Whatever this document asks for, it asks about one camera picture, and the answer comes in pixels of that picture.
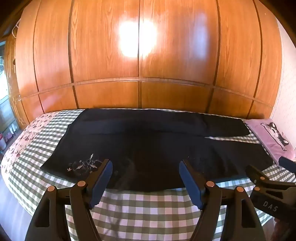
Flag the green checkered bedsheet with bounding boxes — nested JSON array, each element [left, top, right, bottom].
[[1, 108, 296, 241]]

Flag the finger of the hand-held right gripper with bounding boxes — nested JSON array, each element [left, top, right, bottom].
[[245, 165, 270, 186], [279, 157, 296, 173]]

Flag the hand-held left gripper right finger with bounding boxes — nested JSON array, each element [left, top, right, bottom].
[[179, 159, 265, 241]]

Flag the cluttered shelf unit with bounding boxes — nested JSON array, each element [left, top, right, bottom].
[[0, 39, 17, 152]]

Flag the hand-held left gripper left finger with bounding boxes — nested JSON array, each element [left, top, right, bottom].
[[25, 159, 113, 241]]

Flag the black embroidered pants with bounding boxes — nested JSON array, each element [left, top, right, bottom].
[[40, 108, 273, 193]]

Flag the purple dog print pillow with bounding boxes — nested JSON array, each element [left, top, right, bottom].
[[244, 118, 296, 166]]

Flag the wooden wardrobe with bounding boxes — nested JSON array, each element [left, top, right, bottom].
[[5, 0, 284, 129]]

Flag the pink floral quilt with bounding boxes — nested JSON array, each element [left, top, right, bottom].
[[1, 111, 81, 167]]

